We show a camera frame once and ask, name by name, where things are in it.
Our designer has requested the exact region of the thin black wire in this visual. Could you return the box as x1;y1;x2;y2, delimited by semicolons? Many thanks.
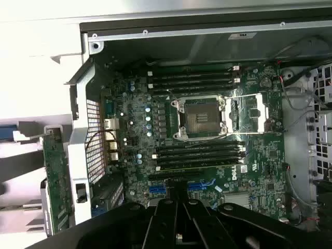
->
86;130;120;153

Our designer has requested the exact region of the thin metal locking lever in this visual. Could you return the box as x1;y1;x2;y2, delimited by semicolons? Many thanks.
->
185;133;229;149
167;89;180;104

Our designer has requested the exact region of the silver chipset heatsink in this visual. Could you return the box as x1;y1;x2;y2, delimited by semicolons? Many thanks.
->
223;192;252;209

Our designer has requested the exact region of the perforated metal disk bay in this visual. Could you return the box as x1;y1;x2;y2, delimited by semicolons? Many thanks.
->
307;61;332;184

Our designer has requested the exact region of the metal socket cover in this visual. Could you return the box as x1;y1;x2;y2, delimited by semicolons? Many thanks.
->
223;92;270;135

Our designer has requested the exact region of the open black PC case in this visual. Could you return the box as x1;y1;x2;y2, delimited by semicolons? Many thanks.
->
64;17;332;234

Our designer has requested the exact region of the green Dell motherboard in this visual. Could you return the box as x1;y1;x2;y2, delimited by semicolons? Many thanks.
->
103;61;289;222

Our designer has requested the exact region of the black RAM slot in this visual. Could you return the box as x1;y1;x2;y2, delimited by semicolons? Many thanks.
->
153;154;244;163
155;142;246;151
147;73;241;80
147;79;241;87
155;159;243;172
149;85;241;94
153;148;246;157
149;66;241;74

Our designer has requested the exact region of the red and black wire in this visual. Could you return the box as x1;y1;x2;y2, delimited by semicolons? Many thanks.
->
264;59;286;85

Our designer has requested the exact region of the grey wire bundle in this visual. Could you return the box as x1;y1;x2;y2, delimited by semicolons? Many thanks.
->
280;84;316;113

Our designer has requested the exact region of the blue disk carrier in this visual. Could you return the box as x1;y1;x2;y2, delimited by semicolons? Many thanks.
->
0;123;17;136

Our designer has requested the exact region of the black expansion slot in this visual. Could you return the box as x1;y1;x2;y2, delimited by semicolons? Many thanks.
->
147;170;206;182

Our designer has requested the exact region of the blue expansion slot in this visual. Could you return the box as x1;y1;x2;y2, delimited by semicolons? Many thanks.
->
148;181;218;196

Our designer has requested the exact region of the CPU socket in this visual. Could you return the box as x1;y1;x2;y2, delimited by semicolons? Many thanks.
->
170;95;227;142

